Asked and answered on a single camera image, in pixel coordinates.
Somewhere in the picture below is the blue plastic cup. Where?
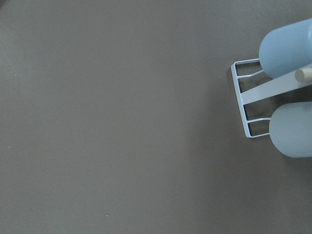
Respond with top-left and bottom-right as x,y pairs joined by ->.
259,19 -> 312,78

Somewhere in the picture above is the white wire cup rack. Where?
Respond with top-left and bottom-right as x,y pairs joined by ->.
231,58 -> 312,138

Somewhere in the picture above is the grey plastic cup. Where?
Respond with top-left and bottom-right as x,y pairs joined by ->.
269,102 -> 312,158

